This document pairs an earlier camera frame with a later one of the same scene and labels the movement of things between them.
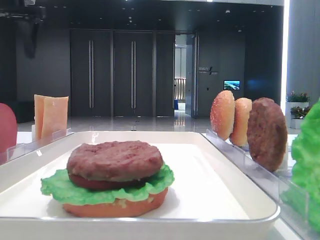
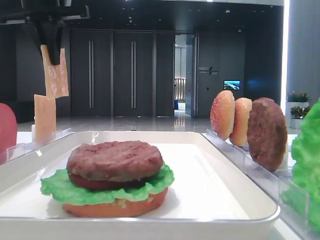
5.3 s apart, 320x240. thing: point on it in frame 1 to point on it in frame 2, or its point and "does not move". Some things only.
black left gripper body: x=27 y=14 to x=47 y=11
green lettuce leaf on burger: x=58 y=185 does not move
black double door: x=120 y=73 does not move
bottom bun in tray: x=120 y=207 does not move
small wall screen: x=233 y=85 does not move
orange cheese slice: x=55 y=116 to x=56 y=75
